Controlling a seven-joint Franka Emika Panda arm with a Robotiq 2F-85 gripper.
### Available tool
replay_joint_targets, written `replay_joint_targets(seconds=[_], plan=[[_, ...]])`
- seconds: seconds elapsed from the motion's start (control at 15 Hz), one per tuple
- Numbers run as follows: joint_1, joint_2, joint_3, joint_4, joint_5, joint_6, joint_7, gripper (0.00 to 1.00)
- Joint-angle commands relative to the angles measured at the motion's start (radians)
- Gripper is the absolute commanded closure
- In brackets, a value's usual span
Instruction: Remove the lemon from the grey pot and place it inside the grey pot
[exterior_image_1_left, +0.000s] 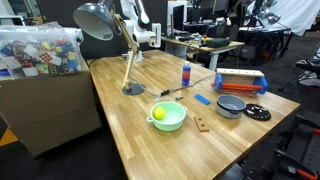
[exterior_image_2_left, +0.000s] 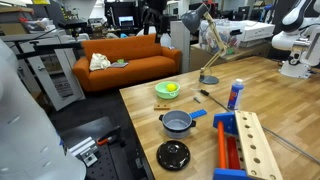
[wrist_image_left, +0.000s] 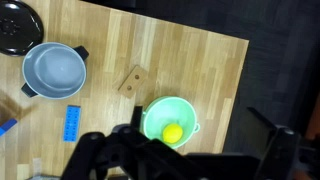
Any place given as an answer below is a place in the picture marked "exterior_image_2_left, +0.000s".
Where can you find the yellow lemon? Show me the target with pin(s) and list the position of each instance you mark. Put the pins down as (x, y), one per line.
(171, 87)

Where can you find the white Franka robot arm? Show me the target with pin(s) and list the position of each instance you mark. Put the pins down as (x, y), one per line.
(26, 133)

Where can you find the idle white robot arm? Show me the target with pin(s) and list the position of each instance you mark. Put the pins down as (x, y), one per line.
(293, 40)

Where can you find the grey pot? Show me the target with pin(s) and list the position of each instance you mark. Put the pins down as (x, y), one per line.
(176, 131)

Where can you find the black pot lid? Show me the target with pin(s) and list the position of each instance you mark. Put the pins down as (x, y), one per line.
(173, 156)

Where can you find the mint green bowl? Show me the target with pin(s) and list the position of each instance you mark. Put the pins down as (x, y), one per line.
(161, 92)

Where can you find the small brown wooden block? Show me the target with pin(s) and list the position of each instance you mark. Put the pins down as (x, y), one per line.
(161, 107)

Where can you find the orange sofa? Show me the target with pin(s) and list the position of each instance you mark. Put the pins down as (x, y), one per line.
(140, 63)

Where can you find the blue lego brick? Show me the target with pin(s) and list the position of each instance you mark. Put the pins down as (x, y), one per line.
(198, 113)

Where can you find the white cabinet column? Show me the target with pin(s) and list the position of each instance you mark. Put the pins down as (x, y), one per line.
(180, 46)

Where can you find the grey book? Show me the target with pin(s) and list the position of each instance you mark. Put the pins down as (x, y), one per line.
(118, 65)

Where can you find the brown cardboard box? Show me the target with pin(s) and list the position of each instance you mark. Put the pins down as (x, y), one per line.
(198, 58)

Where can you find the white cloth bag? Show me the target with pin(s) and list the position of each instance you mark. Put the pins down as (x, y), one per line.
(99, 62)

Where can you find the blue bottle white cap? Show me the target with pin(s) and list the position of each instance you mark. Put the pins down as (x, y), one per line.
(235, 96)

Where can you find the laptop screen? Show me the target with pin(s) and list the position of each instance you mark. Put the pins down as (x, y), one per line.
(126, 21)

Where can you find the black perforated breadboard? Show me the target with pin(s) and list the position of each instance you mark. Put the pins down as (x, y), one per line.
(106, 166)

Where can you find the white leaning panel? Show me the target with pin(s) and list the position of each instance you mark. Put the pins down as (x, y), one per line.
(56, 83)

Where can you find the wooden rack blue ends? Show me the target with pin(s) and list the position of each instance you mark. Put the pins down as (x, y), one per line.
(253, 146)

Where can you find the white flat carton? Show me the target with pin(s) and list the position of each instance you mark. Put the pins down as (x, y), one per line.
(256, 30)

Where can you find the aluminium bracket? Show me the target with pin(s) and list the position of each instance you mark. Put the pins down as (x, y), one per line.
(85, 151)

